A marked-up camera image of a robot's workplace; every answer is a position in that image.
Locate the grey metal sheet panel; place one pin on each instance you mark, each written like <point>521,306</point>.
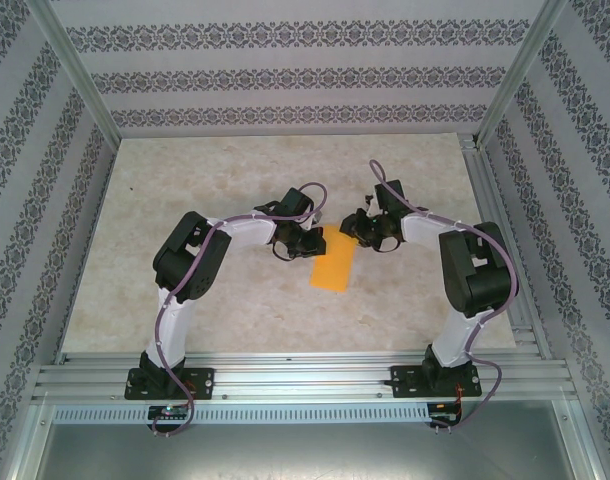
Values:
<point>305,450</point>

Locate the orange paper sheet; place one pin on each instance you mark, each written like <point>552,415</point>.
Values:
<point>332,270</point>

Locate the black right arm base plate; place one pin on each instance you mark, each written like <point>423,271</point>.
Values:
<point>405,382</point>

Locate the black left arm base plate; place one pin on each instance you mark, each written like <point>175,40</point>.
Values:
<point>202,382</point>

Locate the aluminium side rail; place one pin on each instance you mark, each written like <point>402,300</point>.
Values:
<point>477,170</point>

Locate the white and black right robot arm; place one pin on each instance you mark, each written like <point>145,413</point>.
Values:
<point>425,235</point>

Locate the aluminium mounting rail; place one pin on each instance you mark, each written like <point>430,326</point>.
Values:
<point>305,375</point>

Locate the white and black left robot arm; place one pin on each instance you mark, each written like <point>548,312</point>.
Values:
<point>245,230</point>

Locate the aluminium frame post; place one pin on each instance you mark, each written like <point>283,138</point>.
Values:
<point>75,65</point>
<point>522,70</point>

